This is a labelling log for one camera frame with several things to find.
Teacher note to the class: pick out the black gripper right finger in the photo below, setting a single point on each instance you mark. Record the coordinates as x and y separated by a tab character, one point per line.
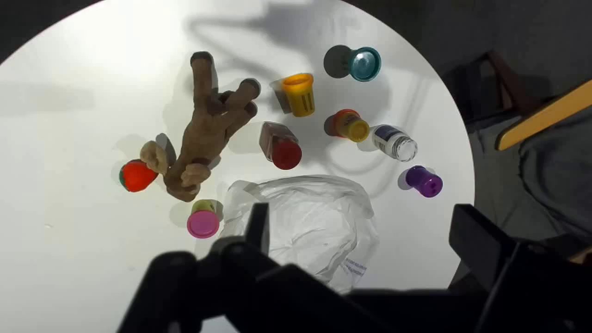
530	289

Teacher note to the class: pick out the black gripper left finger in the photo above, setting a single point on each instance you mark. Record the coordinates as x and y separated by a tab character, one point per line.
186	296

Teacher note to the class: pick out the pink lid dough tub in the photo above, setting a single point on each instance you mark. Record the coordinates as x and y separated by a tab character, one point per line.
204	222

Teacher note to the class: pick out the purple dough tub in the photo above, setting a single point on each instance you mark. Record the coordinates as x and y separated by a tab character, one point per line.
425	181

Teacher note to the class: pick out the red lid spice jar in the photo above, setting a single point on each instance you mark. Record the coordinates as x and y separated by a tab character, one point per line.
284	150

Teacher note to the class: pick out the white lid blue label jar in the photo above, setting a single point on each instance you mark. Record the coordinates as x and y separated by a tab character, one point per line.
395	143

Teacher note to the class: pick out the yellow lid orange tub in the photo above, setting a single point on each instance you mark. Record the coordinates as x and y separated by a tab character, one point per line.
352	126

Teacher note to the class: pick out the teal lid dough tub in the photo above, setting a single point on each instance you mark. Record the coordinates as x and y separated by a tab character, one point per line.
364	63

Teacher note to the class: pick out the clear white plastic bag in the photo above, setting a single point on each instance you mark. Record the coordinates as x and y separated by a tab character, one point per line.
315	228

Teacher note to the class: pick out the grey chair cushion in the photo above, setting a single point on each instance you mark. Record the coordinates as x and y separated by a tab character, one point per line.
562	178

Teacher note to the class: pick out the red toy strawberry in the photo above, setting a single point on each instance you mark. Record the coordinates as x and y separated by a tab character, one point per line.
138	176

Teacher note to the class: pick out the brown moose plush toy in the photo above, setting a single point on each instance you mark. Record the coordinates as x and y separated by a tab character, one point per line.
206	131

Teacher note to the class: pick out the wooden chair leg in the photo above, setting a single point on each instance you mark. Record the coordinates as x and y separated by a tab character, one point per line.
502	80

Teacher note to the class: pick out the yellow block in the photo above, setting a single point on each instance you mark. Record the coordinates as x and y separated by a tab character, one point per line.
299	93

